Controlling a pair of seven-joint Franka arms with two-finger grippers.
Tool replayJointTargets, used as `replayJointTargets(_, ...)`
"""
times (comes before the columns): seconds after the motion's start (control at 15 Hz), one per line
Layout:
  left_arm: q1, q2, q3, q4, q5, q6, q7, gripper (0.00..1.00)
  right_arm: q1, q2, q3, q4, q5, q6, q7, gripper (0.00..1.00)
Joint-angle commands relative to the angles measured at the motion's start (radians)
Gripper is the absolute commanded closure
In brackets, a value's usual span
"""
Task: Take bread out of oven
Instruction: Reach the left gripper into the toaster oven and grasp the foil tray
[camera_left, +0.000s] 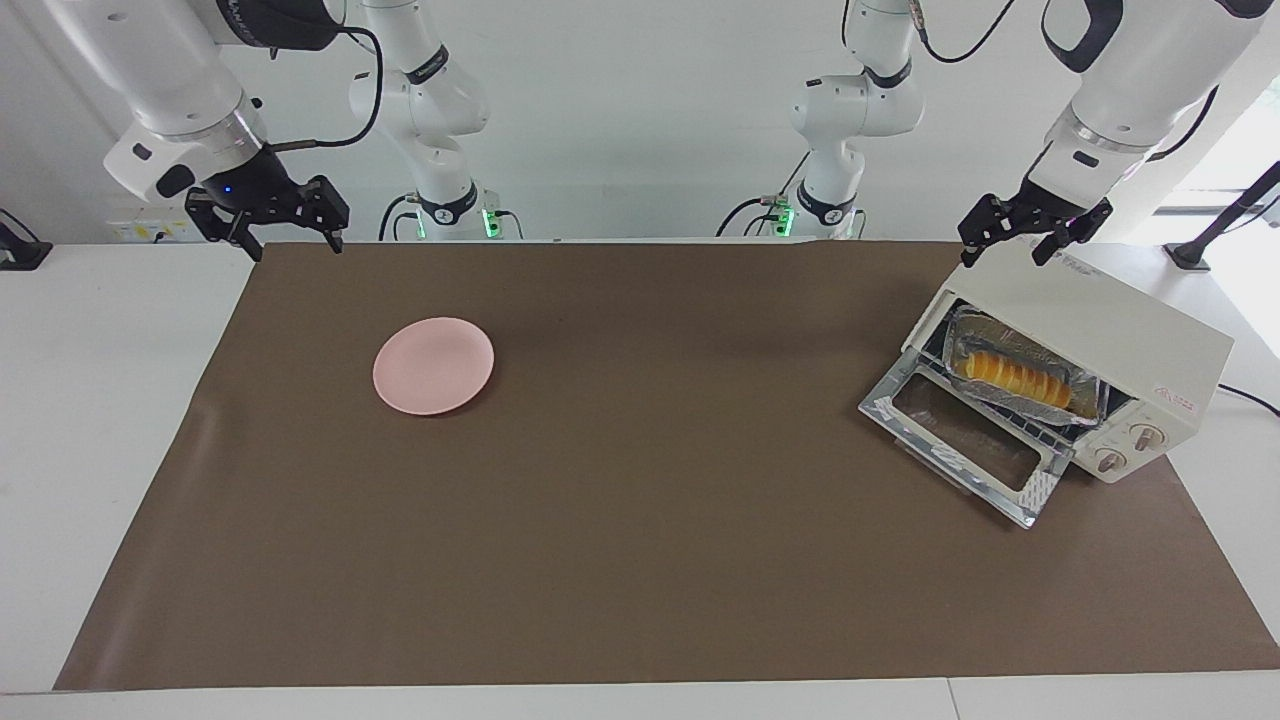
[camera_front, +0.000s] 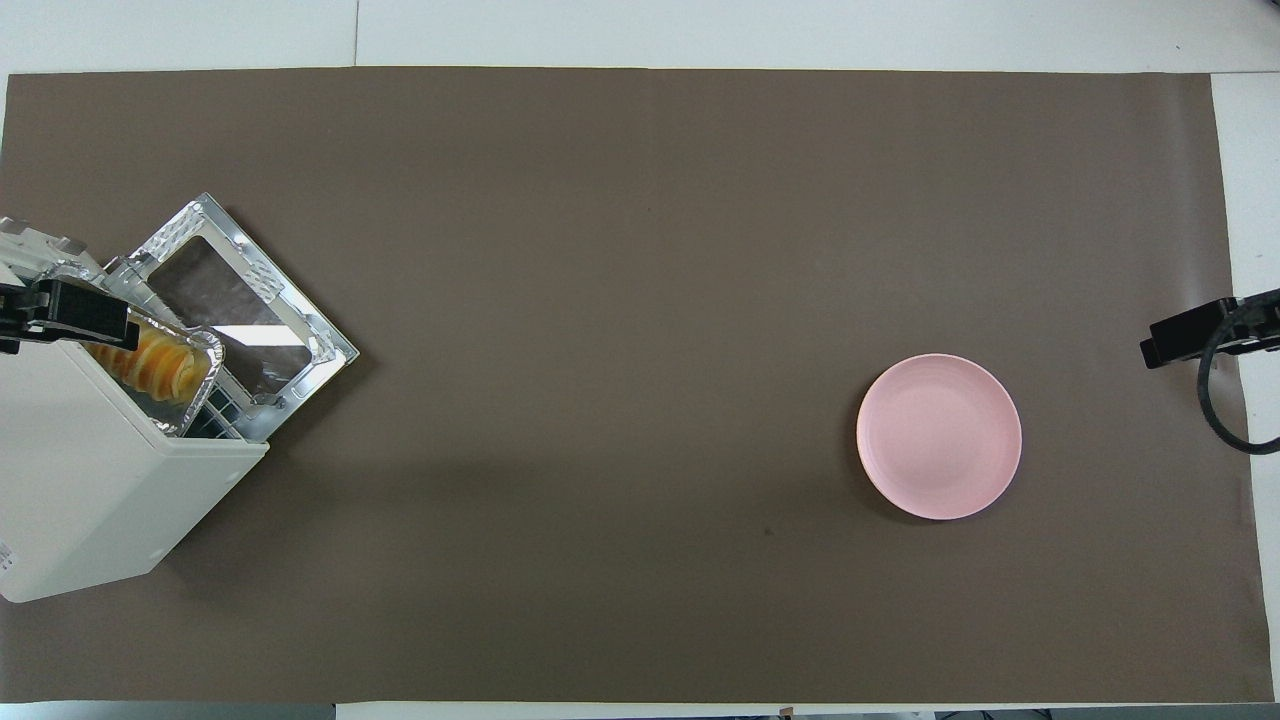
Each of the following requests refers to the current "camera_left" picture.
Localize black right base cable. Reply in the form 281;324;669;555
378;193;416;242

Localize black oven power cable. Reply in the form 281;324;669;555
1218;383;1280;419

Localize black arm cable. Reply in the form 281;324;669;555
915;0;1016;64
268;25;386;153

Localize black left base cable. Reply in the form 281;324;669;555
715;150;813;239

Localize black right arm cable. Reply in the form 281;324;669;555
268;25;386;153

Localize sliced golden bread loaf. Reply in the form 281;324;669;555
953;350;1074;408

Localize cream toaster oven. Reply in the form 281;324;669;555
900;240;1236;486

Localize glass oven door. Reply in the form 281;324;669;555
858;360;1076;531

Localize black base cable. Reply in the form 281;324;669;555
715;150;813;239
378;193;416;242

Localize aluminium foil tray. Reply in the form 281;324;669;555
940;305;1109;426

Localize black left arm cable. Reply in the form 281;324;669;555
915;0;1016;64

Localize brown table mat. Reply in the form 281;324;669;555
52;240;1280;693

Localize pink round plate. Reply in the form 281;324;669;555
373;317;496;417

